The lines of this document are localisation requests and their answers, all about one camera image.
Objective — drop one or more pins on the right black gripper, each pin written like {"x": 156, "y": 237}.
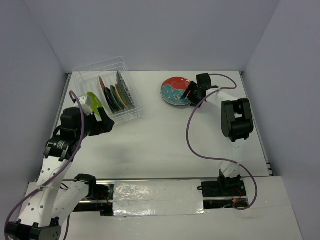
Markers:
{"x": 192, "y": 86}

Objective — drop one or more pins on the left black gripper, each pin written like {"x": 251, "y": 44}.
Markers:
{"x": 105, "y": 125}

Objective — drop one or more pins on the lime green plate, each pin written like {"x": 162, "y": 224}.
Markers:
{"x": 95, "y": 101}

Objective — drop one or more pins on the red floral plate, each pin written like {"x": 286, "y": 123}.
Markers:
{"x": 177, "y": 82}

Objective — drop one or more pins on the blue blossom plate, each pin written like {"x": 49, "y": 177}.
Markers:
{"x": 173, "y": 95}

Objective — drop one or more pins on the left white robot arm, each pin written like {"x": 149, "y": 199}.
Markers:
{"x": 50, "y": 175}

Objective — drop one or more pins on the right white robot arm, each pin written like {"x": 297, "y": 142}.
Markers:
{"x": 236, "y": 124}

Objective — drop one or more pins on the beige plate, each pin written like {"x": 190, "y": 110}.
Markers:
{"x": 121, "y": 97}

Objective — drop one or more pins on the white pink plate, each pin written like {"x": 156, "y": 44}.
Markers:
{"x": 105, "y": 97}

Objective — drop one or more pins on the dark patterned plate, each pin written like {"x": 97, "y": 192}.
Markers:
{"x": 124, "y": 89}

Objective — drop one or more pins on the silver foil tape patch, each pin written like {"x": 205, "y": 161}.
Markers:
{"x": 157, "y": 198}

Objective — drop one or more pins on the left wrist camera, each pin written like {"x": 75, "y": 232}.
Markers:
{"x": 85, "y": 102}

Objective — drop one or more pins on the white wire dish rack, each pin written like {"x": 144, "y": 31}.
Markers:
{"x": 111, "y": 82}

